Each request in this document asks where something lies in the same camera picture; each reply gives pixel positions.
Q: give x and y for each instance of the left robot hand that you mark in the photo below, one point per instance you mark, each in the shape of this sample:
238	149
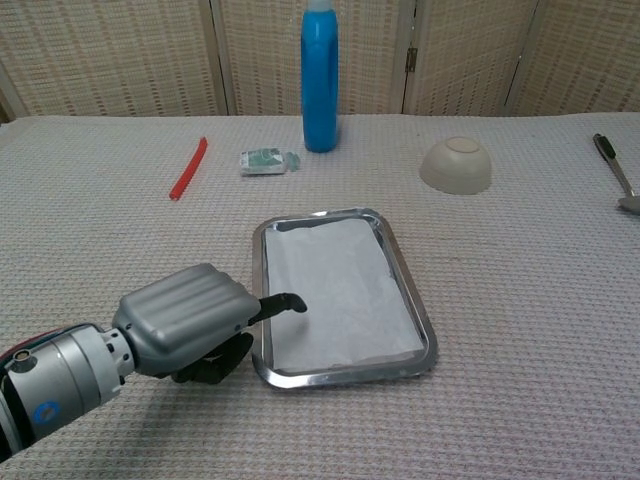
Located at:
190	315

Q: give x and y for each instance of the white paper towel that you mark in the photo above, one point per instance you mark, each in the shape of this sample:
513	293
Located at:
340	295

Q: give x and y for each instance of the silver metal tray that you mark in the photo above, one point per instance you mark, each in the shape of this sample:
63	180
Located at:
425	345

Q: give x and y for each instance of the red plastic strip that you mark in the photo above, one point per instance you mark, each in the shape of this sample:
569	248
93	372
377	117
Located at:
189	170

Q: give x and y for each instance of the small green white packet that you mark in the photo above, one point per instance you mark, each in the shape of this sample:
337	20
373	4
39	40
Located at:
262	162

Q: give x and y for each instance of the blue pump bottle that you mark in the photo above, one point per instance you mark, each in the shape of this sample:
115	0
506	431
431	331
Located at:
320	85

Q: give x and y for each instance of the woven folding screen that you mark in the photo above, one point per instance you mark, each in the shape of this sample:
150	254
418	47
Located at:
125	55

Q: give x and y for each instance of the cream ceramic bowl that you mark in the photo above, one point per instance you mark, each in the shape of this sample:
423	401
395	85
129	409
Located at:
455	172

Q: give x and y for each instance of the white woven tablecloth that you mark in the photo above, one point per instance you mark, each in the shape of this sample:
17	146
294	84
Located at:
500	325

